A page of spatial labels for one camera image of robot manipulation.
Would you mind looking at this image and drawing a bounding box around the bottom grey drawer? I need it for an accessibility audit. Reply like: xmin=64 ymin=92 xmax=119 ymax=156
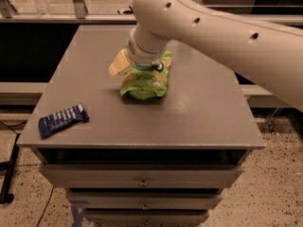
xmin=83 ymin=209 xmax=209 ymax=224

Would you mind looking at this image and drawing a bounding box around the green rice chip bag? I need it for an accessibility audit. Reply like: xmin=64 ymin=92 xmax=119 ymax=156
xmin=119 ymin=51 xmax=172 ymax=100

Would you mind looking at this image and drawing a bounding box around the grey drawer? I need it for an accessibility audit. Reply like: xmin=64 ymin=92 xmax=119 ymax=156
xmin=67 ymin=192 xmax=223 ymax=210
xmin=83 ymin=209 xmax=209 ymax=224
xmin=40 ymin=165 xmax=243 ymax=188

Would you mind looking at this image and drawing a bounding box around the black floor cable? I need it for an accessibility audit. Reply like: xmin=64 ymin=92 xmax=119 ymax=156
xmin=35 ymin=186 xmax=55 ymax=227

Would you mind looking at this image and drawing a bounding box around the blue snack bar wrapper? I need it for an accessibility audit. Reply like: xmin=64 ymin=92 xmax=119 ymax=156
xmin=38 ymin=103 xmax=90 ymax=138

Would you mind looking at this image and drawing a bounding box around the middle grey drawer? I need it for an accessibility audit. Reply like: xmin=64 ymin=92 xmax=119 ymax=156
xmin=67 ymin=192 xmax=223 ymax=210

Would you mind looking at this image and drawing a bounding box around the top grey drawer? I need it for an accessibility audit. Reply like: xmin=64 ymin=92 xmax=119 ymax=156
xmin=40 ymin=165 xmax=243 ymax=188

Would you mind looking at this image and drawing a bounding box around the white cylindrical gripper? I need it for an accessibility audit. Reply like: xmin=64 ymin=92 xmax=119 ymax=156
xmin=108 ymin=26 xmax=169 ymax=77

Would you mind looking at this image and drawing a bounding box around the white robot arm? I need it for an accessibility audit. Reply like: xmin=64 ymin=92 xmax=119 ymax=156
xmin=109 ymin=0 xmax=303 ymax=111

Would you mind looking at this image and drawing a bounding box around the grey drawer cabinet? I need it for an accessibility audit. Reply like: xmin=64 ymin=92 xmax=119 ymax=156
xmin=16 ymin=24 xmax=266 ymax=227

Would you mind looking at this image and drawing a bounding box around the black stand leg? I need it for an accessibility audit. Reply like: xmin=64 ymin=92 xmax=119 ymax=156
xmin=0 ymin=133 xmax=20 ymax=204

